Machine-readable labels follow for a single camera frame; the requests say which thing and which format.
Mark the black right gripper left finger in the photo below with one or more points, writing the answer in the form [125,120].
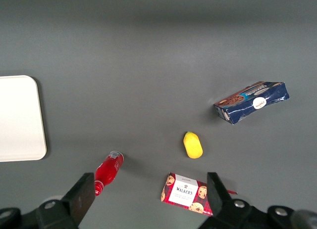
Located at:
[79,196]

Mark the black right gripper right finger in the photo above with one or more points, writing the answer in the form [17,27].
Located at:
[215,196]

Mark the red soda can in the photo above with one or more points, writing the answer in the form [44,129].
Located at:
[107,168]

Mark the cream plastic tray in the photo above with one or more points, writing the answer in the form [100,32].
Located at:
[19,117]

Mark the red Walkers cookie box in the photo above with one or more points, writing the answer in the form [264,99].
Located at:
[184,192]

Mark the yellow lemon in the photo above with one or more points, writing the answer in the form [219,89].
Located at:
[193,146]

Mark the blue chocolate cookie box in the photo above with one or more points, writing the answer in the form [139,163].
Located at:
[252,103]

